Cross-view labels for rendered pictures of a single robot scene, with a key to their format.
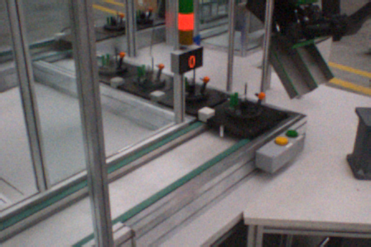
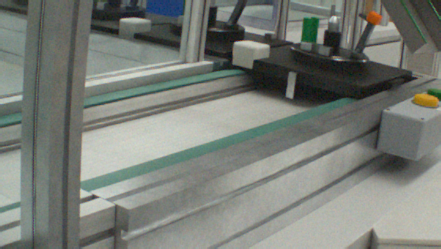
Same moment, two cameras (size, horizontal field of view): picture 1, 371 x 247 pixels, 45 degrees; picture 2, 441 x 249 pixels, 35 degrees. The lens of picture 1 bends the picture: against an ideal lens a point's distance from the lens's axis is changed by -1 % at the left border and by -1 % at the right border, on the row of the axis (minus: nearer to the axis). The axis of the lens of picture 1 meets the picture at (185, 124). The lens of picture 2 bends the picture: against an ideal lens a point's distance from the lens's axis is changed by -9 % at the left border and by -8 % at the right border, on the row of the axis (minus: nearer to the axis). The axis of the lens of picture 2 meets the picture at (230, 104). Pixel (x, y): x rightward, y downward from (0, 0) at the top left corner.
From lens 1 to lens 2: 62 cm
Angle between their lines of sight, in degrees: 15
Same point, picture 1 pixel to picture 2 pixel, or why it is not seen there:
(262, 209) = (412, 224)
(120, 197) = not seen: hidden behind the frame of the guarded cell
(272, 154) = (418, 117)
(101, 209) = (62, 40)
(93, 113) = not seen: outside the picture
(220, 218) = (325, 239)
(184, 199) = (250, 166)
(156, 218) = (183, 193)
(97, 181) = not seen: outside the picture
